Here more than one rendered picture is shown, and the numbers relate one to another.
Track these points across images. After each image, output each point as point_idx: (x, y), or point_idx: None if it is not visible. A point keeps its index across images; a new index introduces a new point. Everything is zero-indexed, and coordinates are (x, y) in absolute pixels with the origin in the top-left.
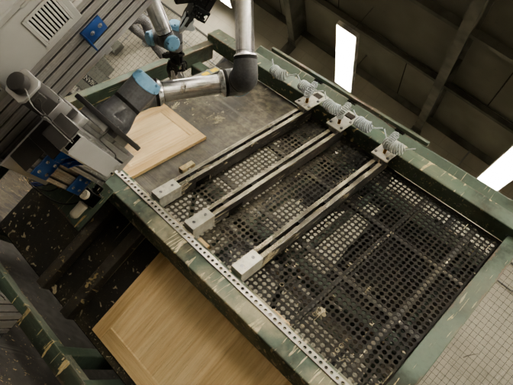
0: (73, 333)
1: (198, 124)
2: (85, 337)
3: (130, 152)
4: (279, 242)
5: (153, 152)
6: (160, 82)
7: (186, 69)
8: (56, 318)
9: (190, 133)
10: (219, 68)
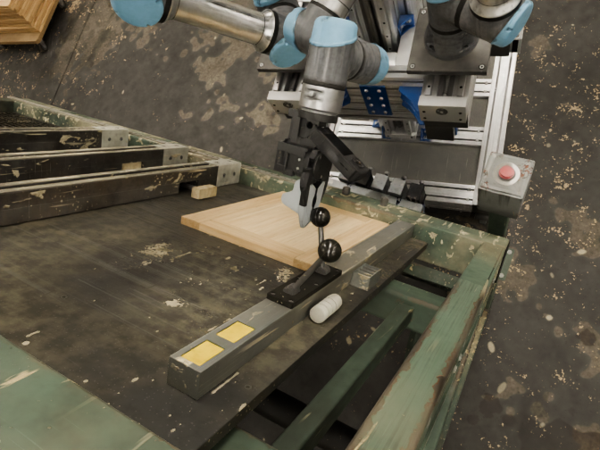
0: (299, 367)
1: (207, 242)
2: (287, 385)
3: (273, 97)
4: (65, 127)
5: (270, 207)
6: (262, 12)
7: (276, 165)
8: (326, 366)
9: (217, 220)
10: (179, 425)
